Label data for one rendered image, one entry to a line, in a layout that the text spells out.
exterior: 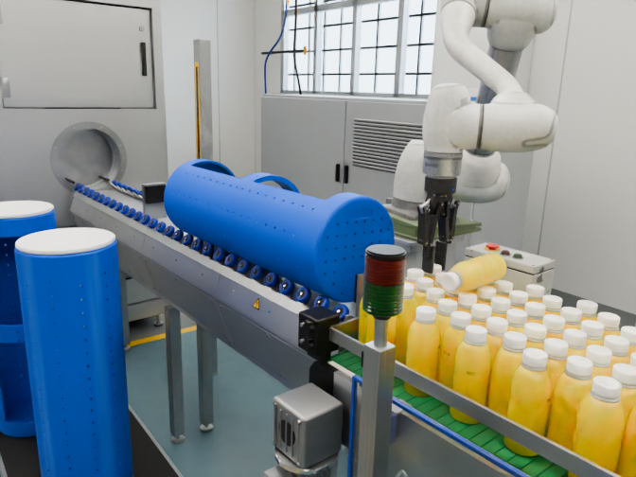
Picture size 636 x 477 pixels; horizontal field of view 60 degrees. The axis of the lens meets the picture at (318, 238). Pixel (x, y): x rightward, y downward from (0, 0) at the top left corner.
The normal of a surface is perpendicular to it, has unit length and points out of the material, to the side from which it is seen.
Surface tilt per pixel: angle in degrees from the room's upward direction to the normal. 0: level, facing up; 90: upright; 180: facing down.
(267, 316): 71
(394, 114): 90
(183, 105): 90
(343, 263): 90
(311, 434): 90
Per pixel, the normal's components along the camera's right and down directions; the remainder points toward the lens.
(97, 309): 0.79, 0.18
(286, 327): -0.72, -0.18
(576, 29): -0.80, 0.14
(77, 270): 0.55, 0.23
